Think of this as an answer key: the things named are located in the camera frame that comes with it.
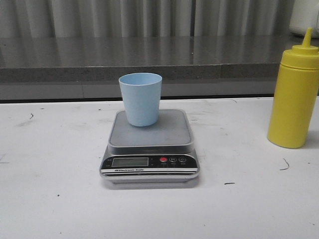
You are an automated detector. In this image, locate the silver digital kitchen scale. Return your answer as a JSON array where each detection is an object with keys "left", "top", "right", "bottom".
[{"left": 99, "top": 109, "right": 200, "bottom": 189}]

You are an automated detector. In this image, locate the grey stone counter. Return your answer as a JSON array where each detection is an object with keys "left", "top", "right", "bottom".
[{"left": 0, "top": 34, "right": 302, "bottom": 102}]

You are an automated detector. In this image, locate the yellow squeeze bottle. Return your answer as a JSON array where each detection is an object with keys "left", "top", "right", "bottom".
[{"left": 267, "top": 27, "right": 319, "bottom": 148}]

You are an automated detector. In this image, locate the white rice cooker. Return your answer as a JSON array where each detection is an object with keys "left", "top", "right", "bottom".
[{"left": 289, "top": 0, "right": 319, "bottom": 38}]

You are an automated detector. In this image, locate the light blue plastic cup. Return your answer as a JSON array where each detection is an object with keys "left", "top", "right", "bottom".
[{"left": 119, "top": 73, "right": 162, "bottom": 127}]

